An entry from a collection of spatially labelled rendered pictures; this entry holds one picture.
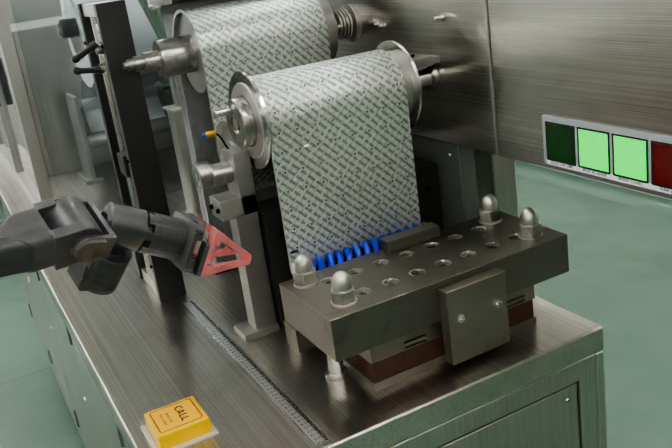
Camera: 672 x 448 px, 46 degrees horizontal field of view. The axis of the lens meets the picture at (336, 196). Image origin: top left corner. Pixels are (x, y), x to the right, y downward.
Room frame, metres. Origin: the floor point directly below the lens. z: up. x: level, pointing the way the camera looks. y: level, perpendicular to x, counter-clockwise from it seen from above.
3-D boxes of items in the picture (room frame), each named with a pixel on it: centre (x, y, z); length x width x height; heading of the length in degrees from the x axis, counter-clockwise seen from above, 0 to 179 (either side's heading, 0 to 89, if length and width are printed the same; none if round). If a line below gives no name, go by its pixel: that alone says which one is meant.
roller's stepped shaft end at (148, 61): (1.36, 0.29, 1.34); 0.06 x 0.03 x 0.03; 116
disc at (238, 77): (1.17, 0.11, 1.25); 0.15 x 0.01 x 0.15; 26
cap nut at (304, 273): (1.05, 0.06, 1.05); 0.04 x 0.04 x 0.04
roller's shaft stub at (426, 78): (1.30, -0.15, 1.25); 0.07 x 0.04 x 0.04; 116
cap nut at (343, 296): (0.97, 0.01, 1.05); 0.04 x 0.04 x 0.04
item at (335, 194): (1.17, -0.02, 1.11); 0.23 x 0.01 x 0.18; 116
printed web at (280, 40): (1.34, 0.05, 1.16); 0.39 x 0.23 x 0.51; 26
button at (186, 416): (0.93, 0.25, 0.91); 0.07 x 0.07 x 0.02; 26
